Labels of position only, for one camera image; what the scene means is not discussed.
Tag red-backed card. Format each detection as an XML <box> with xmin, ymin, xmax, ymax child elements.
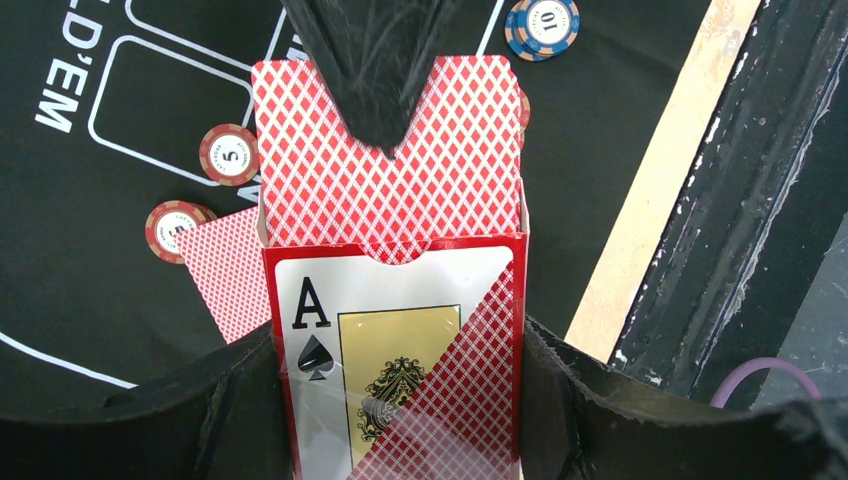
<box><xmin>176</xmin><ymin>206</ymin><xmax>271</xmax><ymax>344</ymax></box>

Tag blue chip stack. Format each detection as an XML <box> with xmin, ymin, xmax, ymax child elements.
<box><xmin>504</xmin><ymin>0</ymin><xmax>581</xmax><ymax>62</ymax></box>

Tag black poker table mat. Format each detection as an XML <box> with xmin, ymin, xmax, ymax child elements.
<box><xmin>1</xmin><ymin>1</ymin><xmax>709</xmax><ymax>417</ymax></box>

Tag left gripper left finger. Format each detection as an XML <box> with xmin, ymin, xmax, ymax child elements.
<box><xmin>1</xmin><ymin>324</ymin><xmax>292</xmax><ymax>479</ymax></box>

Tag red chip stack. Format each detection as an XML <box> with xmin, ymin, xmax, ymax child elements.
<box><xmin>518</xmin><ymin>90</ymin><xmax>531</xmax><ymax>149</ymax></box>

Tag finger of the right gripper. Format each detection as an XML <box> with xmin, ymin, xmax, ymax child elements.
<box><xmin>284</xmin><ymin>0</ymin><xmax>457</xmax><ymax>157</ymax></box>

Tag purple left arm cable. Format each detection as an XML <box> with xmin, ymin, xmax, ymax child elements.
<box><xmin>710</xmin><ymin>357</ymin><xmax>823</xmax><ymax>409</ymax></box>

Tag red-backed card deck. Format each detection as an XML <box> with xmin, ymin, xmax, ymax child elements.
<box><xmin>252</xmin><ymin>55</ymin><xmax>522</xmax><ymax>246</ymax></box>

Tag red chip pile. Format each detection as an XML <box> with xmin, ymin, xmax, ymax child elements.
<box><xmin>145</xmin><ymin>200</ymin><xmax>217</xmax><ymax>265</ymax></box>

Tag aluminium mounting rail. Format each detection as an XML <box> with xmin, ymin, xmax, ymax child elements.
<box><xmin>610</xmin><ymin>1</ymin><xmax>847</xmax><ymax>402</ymax></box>

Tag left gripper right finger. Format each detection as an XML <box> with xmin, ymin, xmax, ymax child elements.
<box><xmin>520</xmin><ymin>318</ymin><xmax>847</xmax><ymax>479</ymax></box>

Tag single red chip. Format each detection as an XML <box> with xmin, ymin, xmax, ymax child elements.
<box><xmin>198</xmin><ymin>123</ymin><xmax>260</xmax><ymax>186</ymax></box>

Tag red playing card box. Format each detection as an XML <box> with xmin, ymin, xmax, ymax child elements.
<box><xmin>262</xmin><ymin>206</ymin><xmax>529</xmax><ymax>479</ymax></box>

